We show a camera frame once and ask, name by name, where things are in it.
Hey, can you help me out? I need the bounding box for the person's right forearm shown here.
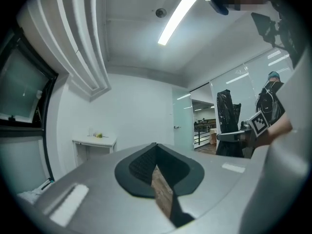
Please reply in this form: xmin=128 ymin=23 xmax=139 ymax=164
xmin=255 ymin=113 xmax=293 ymax=149

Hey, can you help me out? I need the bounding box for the frosted glass door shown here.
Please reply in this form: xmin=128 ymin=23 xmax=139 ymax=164
xmin=172 ymin=86 xmax=195 ymax=152

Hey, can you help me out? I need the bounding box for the black harness strap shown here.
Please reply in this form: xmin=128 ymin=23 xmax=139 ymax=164
xmin=269 ymin=0 xmax=308 ymax=69

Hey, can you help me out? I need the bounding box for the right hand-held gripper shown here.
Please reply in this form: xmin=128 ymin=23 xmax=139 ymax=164
xmin=216 ymin=109 xmax=270 ymax=158

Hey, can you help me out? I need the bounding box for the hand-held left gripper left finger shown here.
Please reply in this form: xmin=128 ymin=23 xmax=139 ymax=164
xmin=114 ymin=142 xmax=157 ymax=198

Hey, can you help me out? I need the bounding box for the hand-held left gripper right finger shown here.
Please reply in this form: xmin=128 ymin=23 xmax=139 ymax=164
xmin=156 ymin=142 xmax=204 ymax=229

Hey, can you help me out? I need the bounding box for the white crumpled fabric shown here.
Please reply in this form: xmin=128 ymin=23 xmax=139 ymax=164
xmin=16 ymin=178 xmax=54 ymax=206

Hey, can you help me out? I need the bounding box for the black-framed window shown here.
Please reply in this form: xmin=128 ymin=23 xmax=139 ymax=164
xmin=0 ymin=27 xmax=59 ymax=132

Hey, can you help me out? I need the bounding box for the long ceiling light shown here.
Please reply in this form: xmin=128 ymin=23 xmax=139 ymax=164
xmin=157 ymin=0 xmax=198 ymax=46

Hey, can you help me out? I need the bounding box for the white side table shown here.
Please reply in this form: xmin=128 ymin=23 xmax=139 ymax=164
xmin=72 ymin=136 xmax=118 ymax=168

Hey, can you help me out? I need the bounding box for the black metal railing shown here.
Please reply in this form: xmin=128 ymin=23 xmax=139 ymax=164
xmin=193 ymin=130 xmax=211 ymax=146

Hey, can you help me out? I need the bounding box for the black chest-mounted device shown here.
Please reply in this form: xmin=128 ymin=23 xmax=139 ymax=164
xmin=251 ymin=12 xmax=279 ymax=43

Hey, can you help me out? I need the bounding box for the black trash bag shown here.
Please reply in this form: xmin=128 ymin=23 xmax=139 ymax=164
xmin=215 ymin=89 xmax=245 ymax=158

